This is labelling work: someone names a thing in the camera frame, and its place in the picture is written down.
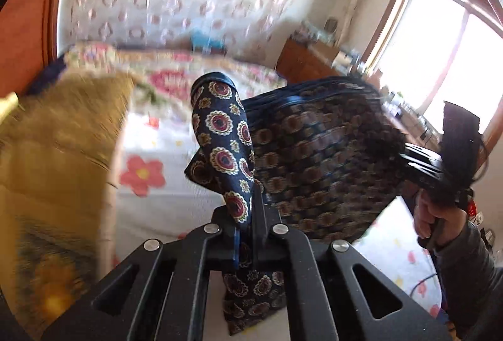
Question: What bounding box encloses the person's right hand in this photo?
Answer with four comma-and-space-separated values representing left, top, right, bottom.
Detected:
412, 187, 470, 249

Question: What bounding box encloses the wooden sideboard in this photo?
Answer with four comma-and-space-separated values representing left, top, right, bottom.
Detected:
275, 36, 437, 153

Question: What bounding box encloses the window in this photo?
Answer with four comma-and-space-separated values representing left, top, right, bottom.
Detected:
365, 0, 503, 145

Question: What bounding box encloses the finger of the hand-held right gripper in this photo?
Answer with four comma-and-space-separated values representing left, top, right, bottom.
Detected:
399, 144, 445, 185

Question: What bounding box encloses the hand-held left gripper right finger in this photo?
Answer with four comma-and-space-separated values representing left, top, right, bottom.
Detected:
251, 187, 452, 341

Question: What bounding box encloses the white flower-print sheet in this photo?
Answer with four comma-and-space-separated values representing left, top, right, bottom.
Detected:
112, 101, 446, 341

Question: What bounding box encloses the blue tissue box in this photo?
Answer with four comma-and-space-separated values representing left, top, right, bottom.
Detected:
191, 30, 226, 53

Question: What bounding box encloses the floral bed blanket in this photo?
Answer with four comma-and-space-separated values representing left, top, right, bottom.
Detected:
27, 62, 68, 95

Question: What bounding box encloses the yellow plush toy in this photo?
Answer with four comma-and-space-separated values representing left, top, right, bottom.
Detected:
0, 91, 20, 118

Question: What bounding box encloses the navy circle-patterned garment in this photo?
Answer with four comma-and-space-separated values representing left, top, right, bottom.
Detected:
185, 72, 409, 339

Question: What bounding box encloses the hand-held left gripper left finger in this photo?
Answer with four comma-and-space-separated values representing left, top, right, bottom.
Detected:
41, 206, 239, 341

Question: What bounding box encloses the person's right forearm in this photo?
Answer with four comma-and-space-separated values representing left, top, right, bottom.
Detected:
430, 215, 503, 330

